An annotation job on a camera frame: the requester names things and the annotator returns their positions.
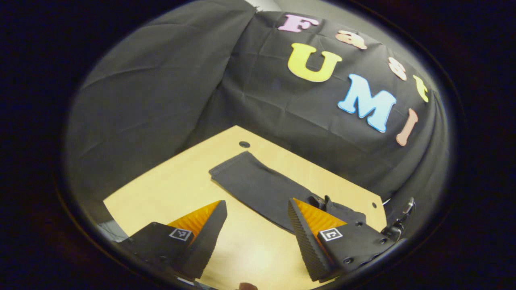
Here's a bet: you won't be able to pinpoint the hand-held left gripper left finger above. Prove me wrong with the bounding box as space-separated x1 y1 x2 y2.
118 200 228 280

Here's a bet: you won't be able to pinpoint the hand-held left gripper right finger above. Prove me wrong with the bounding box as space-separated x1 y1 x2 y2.
287 197 397 283

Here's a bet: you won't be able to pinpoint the dark grey jeans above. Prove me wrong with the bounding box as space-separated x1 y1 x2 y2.
209 151 367 235

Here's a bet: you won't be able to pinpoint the black backdrop cloth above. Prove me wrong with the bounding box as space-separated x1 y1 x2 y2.
64 0 452 242

